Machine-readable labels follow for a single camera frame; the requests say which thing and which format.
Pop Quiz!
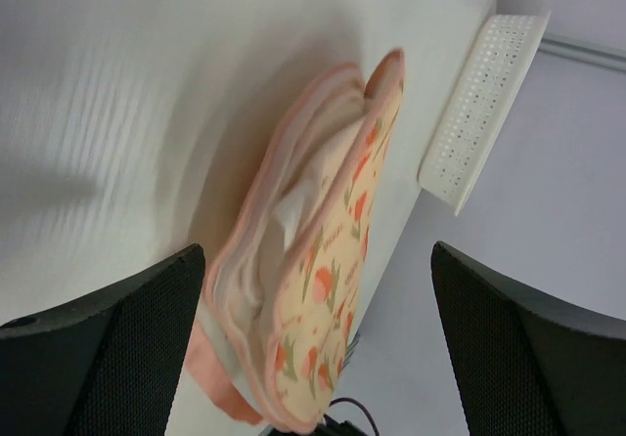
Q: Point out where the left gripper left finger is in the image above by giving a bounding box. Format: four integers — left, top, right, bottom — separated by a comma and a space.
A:
1, 244, 205, 435

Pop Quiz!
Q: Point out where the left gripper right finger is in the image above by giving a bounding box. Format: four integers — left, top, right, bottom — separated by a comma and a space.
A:
430, 241, 625, 436

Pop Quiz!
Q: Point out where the right aluminium frame post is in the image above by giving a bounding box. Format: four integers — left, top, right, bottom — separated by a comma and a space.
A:
539, 33, 626, 72

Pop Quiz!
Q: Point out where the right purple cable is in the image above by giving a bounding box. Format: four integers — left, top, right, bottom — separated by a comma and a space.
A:
327, 396, 380, 436

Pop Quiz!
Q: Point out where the floral mesh laundry bag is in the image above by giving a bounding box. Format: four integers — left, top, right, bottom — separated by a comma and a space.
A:
185, 49, 406, 434

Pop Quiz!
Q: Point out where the white perforated plastic basket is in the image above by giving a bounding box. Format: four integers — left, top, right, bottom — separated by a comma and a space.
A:
418, 15, 549, 215

